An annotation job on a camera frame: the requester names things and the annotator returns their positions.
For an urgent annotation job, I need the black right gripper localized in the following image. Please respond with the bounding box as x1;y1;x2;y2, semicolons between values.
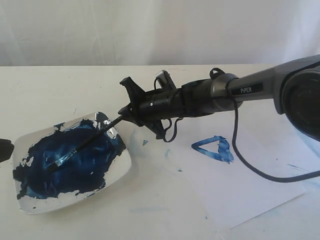
118;76;215;139

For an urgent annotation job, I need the black paintbrush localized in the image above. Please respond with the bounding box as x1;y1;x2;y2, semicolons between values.
46;115;124;173

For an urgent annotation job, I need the white plate with blue paint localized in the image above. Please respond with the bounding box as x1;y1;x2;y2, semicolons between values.
11;112;132;215

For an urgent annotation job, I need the white paper sheet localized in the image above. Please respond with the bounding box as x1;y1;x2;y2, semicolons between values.
172;113;306;229

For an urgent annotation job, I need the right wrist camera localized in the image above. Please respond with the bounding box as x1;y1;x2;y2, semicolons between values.
153;70;176;91

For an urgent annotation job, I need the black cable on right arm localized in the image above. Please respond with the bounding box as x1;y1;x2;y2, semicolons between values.
153;67;320;184

